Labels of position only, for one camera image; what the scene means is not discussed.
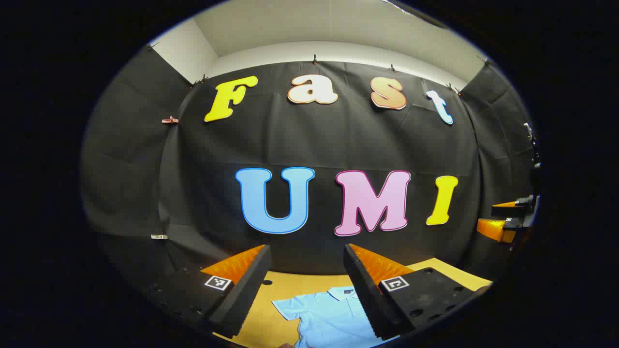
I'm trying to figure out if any row of dark backdrop clamps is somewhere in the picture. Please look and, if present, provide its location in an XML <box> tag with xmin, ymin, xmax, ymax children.
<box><xmin>147</xmin><ymin>42</ymin><xmax>490</xmax><ymax>95</ymax></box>

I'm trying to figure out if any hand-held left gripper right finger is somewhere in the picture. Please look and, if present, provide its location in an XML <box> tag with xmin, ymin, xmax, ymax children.
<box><xmin>343</xmin><ymin>244</ymin><xmax>477</xmax><ymax>340</ymax></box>

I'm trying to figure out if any light blue polo T-shirt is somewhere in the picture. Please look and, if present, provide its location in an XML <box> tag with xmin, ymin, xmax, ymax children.
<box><xmin>271</xmin><ymin>286</ymin><xmax>399</xmax><ymax>348</ymax></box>

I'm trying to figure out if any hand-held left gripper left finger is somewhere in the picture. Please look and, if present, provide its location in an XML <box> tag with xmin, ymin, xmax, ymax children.
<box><xmin>144</xmin><ymin>245</ymin><xmax>272</xmax><ymax>339</ymax></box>

